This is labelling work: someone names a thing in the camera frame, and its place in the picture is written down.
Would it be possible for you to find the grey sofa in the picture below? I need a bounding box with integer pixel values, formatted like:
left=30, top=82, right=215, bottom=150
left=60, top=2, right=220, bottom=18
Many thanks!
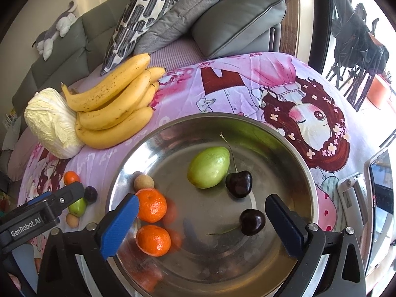
left=12, top=0, right=146, bottom=115

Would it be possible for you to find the grey leather pillow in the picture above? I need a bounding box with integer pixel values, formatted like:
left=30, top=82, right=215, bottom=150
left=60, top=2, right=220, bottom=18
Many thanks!
left=190, top=0, right=287, bottom=59

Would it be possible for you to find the orange container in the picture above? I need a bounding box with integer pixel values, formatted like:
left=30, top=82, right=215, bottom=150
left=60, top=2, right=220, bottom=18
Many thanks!
left=367, top=74, right=392, bottom=107

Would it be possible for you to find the black and white patterned pillow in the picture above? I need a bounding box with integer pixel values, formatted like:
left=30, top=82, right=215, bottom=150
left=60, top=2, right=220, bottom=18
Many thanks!
left=100, top=0, right=181, bottom=76

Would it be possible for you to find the bunch of yellow bananas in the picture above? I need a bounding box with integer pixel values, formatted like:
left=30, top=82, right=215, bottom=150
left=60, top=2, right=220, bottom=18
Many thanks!
left=61, top=52, right=167, bottom=149

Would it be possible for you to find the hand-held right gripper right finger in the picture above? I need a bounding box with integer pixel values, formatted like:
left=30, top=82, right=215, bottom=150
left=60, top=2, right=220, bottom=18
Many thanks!
left=264, top=193, right=367, bottom=297

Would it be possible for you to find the dark cherry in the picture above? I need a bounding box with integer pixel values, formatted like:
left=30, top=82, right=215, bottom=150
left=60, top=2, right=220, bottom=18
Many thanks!
left=84, top=186, right=98, bottom=205
left=207, top=209, right=267, bottom=236
left=220, top=133, right=253, bottom=198

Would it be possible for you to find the white framed dark screen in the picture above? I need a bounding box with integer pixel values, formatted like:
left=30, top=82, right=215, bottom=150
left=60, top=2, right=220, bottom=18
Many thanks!
left=365, top=148, right=396, bottom=277

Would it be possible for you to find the orange tangerine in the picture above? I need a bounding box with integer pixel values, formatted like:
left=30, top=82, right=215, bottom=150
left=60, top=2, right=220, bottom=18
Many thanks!
left=135, top=188, right=168, bottom=223
left=64, top=171, right=81, bottom=185
left=136, top=225, right=172, bottom=257

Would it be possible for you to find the round steel basin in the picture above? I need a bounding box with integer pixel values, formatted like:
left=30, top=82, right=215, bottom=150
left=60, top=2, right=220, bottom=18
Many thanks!
left=105, top=113, right=319, bottom=297

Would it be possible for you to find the black folded stroller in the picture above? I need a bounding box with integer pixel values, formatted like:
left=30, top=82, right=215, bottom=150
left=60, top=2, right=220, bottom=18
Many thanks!
left=322, top=1, right=390, bottom=112

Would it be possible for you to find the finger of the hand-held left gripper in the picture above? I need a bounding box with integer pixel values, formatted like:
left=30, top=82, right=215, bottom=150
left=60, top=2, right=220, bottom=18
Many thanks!
left=17, top=191, right=52, bottom=209
left=51, top=182, right=85, bottom=212

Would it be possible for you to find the pink cartoon printed blanket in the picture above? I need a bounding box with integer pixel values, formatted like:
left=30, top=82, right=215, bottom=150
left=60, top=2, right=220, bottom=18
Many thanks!
left=17, top=52, right=372, bottom=297

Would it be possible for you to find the grey fabric pillow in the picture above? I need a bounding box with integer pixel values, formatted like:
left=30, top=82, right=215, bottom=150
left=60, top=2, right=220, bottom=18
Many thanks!
left=133, top=0, right=226, bottom=57

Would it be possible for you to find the striped purple bed sheet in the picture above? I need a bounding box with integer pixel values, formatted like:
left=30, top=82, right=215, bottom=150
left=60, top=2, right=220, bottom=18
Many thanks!
left=65, top=39, right=206, bottom=90

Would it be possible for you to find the napa cabbage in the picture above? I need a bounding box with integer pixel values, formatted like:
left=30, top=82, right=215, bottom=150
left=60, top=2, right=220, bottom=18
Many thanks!
left=24, top=87, right=85, bottom=159

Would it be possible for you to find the grey and white plush toy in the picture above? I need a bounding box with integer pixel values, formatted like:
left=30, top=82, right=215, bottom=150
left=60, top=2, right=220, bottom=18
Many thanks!
left=32, top=1, right=78, bottom=61

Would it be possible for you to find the green mango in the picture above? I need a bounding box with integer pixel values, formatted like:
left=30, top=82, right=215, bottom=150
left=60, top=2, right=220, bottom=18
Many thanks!
left=187, top=146, right=231, bottom=189
left=68, top=198, right=87, bottom=217

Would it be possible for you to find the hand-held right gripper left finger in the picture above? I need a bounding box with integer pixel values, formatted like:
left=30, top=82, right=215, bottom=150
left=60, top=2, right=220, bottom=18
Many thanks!
left=36, top=193, right=140, bottom=297

